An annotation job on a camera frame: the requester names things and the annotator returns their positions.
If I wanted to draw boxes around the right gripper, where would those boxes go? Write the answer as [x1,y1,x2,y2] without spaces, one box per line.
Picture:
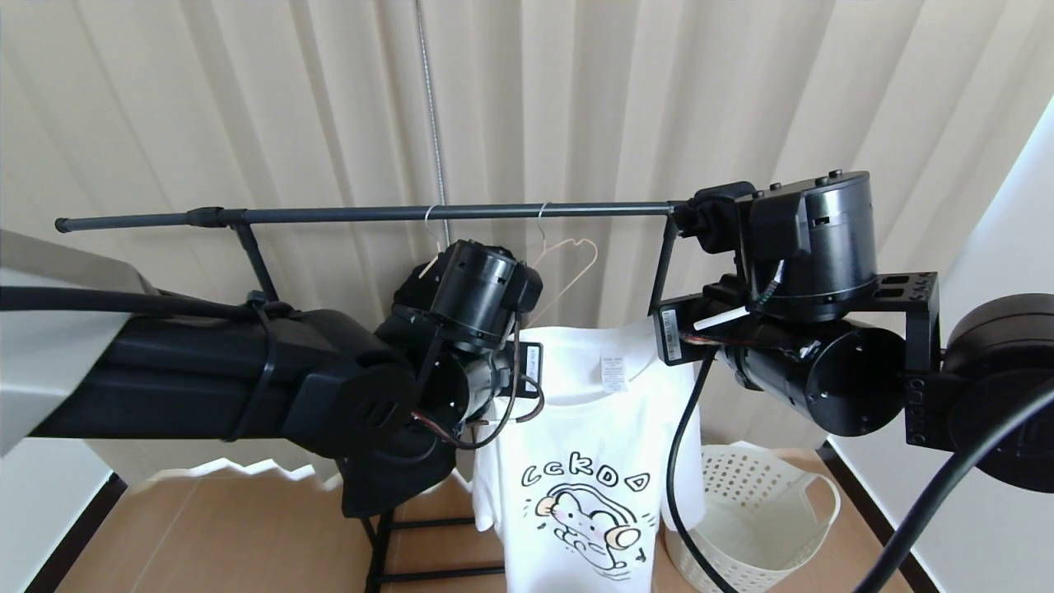
[653,301,907,438]

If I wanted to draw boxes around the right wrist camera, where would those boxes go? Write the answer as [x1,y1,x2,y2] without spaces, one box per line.
[674,181,758,254]

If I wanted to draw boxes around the white laundry basket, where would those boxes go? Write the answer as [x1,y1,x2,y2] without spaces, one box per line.
[664,443,842,593]

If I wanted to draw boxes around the black clothes rack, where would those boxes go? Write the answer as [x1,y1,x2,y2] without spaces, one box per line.
[54,200,701,593]

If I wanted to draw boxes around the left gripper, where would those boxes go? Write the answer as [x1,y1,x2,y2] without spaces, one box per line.
[420,341,545,431]

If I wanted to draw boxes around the beige curtain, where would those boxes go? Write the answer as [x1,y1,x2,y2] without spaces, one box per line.
[0,0,1054,487]

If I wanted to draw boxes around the white garment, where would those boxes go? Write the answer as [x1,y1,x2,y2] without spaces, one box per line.
[472,317,707,593]

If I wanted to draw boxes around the thin metal curtain wand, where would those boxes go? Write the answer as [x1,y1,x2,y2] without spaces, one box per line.
[414,0,451,248]

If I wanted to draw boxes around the pink clothes hanger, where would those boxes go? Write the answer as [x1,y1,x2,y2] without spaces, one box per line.
[527,202,599,329]
[418,206,450,281]

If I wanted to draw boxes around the black shorts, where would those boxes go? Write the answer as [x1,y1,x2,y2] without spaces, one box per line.
[339,262,462,520]

